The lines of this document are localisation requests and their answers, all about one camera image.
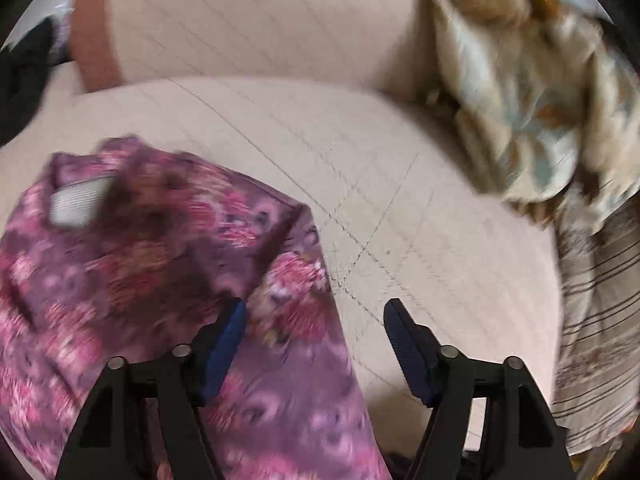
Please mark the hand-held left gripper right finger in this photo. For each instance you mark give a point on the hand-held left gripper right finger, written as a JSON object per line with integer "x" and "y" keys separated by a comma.
{"x": 401, "y": 347}

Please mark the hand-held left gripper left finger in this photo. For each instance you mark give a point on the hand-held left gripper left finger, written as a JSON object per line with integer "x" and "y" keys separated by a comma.
{"x": 227, "y": 345}

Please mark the purple floral garment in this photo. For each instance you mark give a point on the purple floral garment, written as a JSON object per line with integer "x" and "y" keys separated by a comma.
{"x": 150, "y": 260}

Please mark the pink quilted bed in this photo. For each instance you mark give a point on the pink quilted bed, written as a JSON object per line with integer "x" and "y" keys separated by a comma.
{"x": 400, "y": 210}

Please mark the beige striped blanket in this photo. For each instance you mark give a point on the beige striped blanket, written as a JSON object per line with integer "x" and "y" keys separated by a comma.
{"x": 595, "y": 335}

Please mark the beige patterned cloth pile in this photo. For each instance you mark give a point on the beige patterned cloth pile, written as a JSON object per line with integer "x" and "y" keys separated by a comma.
{"x": 510, "y": 110}

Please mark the pink bolster pillow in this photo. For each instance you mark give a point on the pink bolster pillow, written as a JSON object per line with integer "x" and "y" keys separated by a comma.
{"x": 250, "y": 20}

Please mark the black cloth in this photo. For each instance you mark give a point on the black cloth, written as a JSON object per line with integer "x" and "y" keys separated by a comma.
{"x": 20, "y": 85}

